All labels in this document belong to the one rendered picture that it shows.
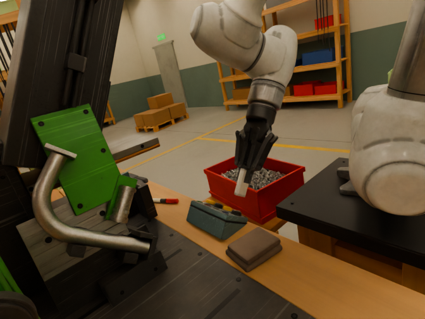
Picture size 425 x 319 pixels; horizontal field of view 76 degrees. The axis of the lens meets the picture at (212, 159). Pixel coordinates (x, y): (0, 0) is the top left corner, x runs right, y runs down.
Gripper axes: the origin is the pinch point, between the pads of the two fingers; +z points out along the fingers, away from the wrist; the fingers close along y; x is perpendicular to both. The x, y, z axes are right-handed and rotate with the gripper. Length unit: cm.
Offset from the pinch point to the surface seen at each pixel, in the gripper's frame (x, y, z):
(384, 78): -454, 142, -248
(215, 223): 4.9, 0.9, 11.5
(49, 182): 40.7, 9.3, 9.3
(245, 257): 8.1, -13.0, 14.1
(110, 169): 29.3, 11.9, 4.9
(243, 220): -1.3, -2.4, 9.1
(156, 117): -252, 546, -97
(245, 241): 5.2, -9.7, 12.0
